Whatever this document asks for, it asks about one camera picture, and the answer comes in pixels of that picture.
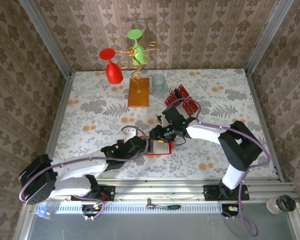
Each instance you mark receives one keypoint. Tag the red card holder wallet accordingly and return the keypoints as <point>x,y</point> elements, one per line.
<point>163,149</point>

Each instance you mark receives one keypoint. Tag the red credit card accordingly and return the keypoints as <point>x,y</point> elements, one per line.
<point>169,101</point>
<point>183,91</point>
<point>186,110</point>
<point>192,105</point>
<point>174,95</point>

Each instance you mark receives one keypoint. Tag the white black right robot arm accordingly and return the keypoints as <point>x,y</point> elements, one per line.
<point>205,133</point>

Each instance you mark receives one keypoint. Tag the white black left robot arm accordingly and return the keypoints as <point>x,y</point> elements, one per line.
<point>80,166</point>

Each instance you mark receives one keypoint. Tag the clear glass tumbler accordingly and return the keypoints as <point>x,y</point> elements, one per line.
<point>158,85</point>

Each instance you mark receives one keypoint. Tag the yellow power plug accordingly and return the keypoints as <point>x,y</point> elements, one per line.
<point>97,207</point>
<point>231,208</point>

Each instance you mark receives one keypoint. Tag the green wine glass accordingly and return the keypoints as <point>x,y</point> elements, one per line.
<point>138,53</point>

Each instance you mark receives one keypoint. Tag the red wine glass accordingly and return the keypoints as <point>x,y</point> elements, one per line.
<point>113,72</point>

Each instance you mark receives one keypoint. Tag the grey metal panel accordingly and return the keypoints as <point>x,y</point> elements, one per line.
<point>152,227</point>

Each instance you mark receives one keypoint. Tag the blue white connector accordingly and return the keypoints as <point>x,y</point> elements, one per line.
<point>42,212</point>

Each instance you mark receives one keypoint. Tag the glass jar black lid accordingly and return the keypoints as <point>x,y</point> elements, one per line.
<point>285,203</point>

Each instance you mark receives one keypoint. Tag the aluminium front frame rail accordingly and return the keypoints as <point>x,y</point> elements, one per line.
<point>160,190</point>

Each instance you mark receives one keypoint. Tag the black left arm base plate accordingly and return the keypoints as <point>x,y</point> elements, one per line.
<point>110,192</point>

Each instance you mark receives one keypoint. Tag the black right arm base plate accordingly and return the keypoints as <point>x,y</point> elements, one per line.
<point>209,192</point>

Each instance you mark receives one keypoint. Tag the aluminium side rail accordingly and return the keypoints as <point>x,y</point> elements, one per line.
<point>264,125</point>
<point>56,130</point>

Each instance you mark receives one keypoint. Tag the aluminium frame post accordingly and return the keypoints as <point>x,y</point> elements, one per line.
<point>268,37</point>
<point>47,40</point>

